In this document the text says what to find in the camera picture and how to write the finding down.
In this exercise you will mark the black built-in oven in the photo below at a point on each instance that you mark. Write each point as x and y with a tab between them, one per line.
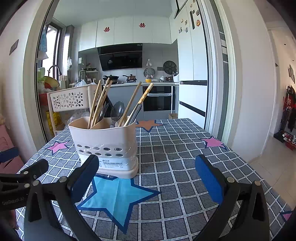
160	98

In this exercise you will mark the red black rack items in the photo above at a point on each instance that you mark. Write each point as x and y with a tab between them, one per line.
286	133

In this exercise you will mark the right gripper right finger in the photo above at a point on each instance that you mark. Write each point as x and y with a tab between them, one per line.
252	221

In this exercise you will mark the checkered grey tablecloth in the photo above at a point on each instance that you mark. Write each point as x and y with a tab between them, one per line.
166	154

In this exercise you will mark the black translucent spoon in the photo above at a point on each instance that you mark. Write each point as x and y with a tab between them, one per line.
116	113
102	113

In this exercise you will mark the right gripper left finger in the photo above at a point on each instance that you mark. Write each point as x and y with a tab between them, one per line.
41	222

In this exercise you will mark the pink box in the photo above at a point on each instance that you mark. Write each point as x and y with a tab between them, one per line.
14	165

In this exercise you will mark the black range hood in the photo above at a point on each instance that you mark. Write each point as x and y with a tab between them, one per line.
120	56

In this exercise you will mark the cardboard box on floor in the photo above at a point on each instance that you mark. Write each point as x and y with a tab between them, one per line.
173	115

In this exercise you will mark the kitchen faucet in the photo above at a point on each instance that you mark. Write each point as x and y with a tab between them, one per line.
55	71

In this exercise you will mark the black wok on stove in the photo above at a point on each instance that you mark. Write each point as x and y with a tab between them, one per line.
113	78

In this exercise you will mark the patterned bamboo chopstick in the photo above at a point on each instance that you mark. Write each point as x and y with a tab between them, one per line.
145	93

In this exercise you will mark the white refrigerator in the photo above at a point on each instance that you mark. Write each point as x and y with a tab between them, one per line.
193	63

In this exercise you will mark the white upper cabinets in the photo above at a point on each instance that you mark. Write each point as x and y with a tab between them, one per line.
125	30

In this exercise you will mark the hanging black round pan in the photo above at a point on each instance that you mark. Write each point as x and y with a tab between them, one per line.
170	67

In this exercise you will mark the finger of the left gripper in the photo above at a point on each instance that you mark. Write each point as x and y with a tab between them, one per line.
36	170
8	154

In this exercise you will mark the small pot on stove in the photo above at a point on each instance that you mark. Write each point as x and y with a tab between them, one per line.
130	78

